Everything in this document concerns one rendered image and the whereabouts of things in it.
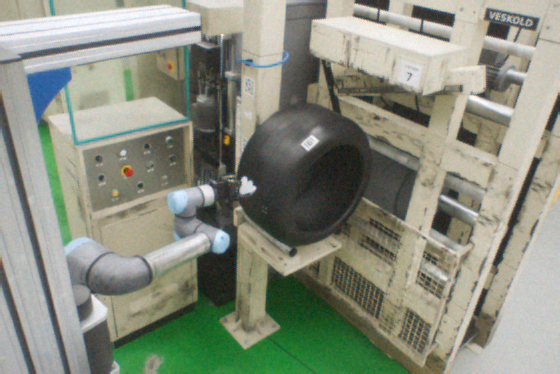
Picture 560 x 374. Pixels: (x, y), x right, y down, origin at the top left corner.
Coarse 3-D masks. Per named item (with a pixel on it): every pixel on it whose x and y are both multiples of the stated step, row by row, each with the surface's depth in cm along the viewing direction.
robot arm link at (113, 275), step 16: (192, 240) 149; (208, 240) 153; (224, 240) 157; (112, 256) 128; (144, 256) 134; (160, 256) 137; (176, 256) 141; (192, 256) 147; (96, 272) 124; (112, 272) 125; (128, 272) 126; (144, 272) 129; (160, 272) 136; (96, 288) 125; (112, 288) 125; (128, 288) 127
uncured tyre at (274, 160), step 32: (288, 128) 180; (320, 128) 178; (352, 128) 188; (256, 160) 182; (288, 160) 174; (320, 160) 227; (352, 160) 218; (256, 192) 183; (288, 192) 177; (320, 192) 230; (352, 192) 220; (256, 224) 200; (288, 224) 185; (320, 224) 219
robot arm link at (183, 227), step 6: (174, 216) 162; (192, 216) 162; (174, 222) 163; (180, 222) 161; (186, 222) 161; (192, 222) 161; (198, 222) 161; (174, 228) 164; (180, 228) 162; (186, 228) 161; (192, 228) 160; (174, 234) 165; (180, 234) 163; (186, 234) 161
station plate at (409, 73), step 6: (402, 60) 169; (402, 66) 170; (408, 66) 168; (414, 66) 166; (420, 66) 164; (402, 72) 171; (408, 72) 169; (414, 72) 167; (420, 72) 165; (402, 78) 171; (408, 78) 169; (414, 78) 168; (408, 84) 170; (414, 84) 168
